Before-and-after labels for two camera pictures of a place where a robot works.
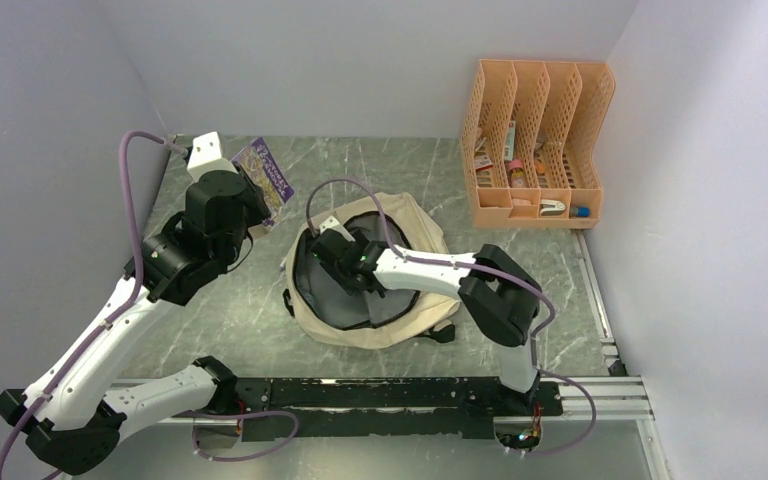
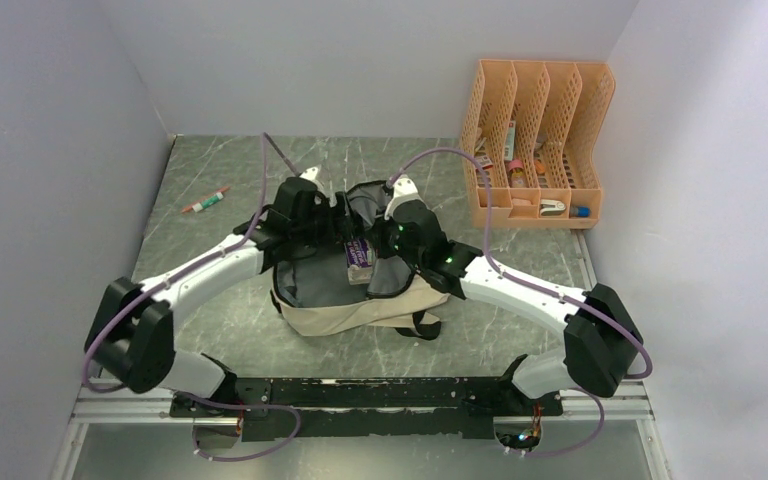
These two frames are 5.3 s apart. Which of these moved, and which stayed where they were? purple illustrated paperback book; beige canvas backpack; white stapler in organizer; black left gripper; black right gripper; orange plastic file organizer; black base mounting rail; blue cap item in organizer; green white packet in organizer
Moved: black left gripper; black right gripper; purple illustrated paperback book; beige canvas backpack
Stayed: green white packet in organizer; orange plastic file organizer; white stapler in organizer; black base mounting rail; blue cap item in organizer
